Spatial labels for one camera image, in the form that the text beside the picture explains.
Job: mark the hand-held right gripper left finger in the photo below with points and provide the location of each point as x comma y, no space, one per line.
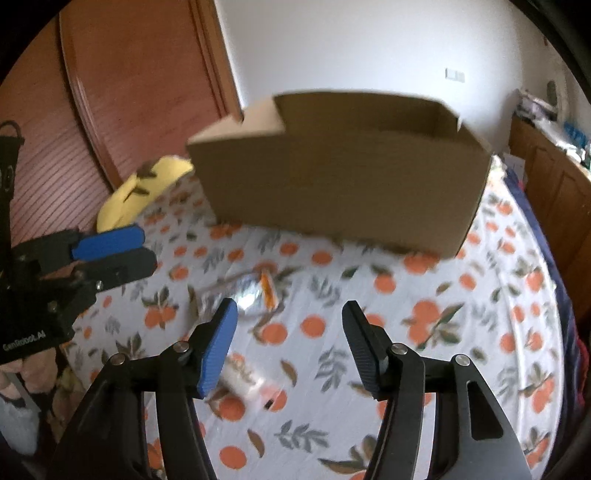
217,350

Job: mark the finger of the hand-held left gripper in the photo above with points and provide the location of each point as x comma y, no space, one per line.
111,242
129,265

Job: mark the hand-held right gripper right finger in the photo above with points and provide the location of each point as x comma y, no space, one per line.
364,350

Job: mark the small clear snack packet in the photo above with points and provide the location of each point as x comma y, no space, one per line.
240,376

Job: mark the clear wrapper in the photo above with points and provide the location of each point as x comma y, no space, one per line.
244,295

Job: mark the small orange packet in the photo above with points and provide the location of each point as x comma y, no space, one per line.
268,290

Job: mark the brown cardboard box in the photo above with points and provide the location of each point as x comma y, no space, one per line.
346,184

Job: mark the person's left hand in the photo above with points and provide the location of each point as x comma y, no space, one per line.
30,369

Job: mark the yellow leaf-print pillow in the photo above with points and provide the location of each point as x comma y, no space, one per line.
120,207

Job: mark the orange-print white bedsheet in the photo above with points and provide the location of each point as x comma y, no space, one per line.
323,369

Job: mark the wooden slatted headboard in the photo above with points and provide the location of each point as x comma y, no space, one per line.
115,92

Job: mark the dark blue blanket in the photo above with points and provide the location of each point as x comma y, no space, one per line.
549,258

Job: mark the red cloth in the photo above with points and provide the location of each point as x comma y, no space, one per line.
584,355

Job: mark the white paper sheet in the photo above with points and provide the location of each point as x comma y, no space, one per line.
512,165

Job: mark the wooden side cabinet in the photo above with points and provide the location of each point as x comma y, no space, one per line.
554,207

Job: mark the pile of papers and boxes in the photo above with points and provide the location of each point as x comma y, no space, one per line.
535,108

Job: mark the white wall switch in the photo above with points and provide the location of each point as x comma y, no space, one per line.
455,74

